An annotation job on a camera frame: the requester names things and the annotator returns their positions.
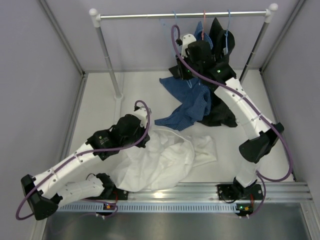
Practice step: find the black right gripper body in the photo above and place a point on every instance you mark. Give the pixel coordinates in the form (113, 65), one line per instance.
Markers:
(185, 73)

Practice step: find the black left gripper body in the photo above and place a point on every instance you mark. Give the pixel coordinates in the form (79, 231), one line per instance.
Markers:
(137, 136)

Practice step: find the white shirt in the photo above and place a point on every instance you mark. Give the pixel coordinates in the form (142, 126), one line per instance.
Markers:
(167, 159)

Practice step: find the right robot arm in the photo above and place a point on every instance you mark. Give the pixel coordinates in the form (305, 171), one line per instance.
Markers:
(261, 134)

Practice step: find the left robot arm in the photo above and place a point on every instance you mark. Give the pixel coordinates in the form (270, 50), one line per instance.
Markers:
(53, 188)

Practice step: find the pink hanger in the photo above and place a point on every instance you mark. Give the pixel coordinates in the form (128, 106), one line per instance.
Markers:
(204, 35)

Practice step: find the light blue hanger with black shirt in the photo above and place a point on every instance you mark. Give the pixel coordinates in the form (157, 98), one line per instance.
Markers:
(226, 49)

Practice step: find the blue checked shirt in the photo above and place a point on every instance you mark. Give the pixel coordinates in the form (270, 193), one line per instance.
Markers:
(195, 99)

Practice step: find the black shirt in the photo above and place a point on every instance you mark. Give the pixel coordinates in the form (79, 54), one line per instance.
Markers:
(220, 114)

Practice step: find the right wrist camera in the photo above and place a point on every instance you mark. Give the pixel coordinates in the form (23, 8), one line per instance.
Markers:
(183, 43)

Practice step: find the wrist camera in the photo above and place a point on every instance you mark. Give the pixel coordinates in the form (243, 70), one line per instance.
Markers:
(141, 113)
(183, 43)

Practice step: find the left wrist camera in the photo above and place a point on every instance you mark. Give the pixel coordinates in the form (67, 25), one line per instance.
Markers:
(141, 113)

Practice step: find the perforated cable duct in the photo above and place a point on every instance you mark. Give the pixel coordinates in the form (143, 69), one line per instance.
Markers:
(136, 207)

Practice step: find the right aluminium frame post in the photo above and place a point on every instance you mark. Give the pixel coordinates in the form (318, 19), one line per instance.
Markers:
(290, 83)

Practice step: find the aluminium frame post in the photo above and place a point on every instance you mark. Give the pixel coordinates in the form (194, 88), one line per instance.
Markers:
(70, 52)
(290, 83)

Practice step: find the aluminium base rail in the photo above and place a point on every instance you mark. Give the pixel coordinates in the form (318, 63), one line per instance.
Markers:
(205, 192)

